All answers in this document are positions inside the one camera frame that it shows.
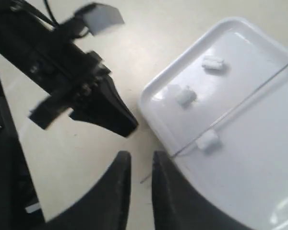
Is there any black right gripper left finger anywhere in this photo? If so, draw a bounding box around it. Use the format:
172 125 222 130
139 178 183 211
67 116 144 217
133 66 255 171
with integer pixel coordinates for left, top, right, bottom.
39 151 132 230

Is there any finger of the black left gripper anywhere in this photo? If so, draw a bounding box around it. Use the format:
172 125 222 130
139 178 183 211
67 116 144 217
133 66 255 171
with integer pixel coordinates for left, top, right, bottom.
69 76 139 138

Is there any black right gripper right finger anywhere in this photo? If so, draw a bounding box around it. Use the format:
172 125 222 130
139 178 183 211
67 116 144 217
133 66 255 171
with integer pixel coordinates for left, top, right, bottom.
152 151 247 230

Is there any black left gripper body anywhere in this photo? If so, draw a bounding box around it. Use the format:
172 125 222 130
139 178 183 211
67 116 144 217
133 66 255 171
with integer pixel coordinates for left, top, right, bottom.
0 0 112 131

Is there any white marshmallow piece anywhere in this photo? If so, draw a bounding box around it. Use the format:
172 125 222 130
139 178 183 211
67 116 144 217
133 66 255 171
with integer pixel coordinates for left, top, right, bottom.
195 129 221 152
175 86 197 107
202 56 225 70

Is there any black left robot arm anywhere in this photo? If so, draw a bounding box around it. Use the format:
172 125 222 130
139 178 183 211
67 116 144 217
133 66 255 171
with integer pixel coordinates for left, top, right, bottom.
0 0 138 230

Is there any white plastic tray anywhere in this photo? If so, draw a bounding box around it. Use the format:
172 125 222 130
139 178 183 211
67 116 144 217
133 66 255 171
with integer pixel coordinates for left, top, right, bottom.
138 17 288 230

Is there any black camera cable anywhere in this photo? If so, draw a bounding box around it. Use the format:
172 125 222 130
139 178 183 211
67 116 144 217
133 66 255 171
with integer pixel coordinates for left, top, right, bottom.
26 0 89 39

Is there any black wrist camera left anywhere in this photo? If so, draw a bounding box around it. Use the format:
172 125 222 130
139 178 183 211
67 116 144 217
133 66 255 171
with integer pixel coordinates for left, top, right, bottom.
60 2 125 37

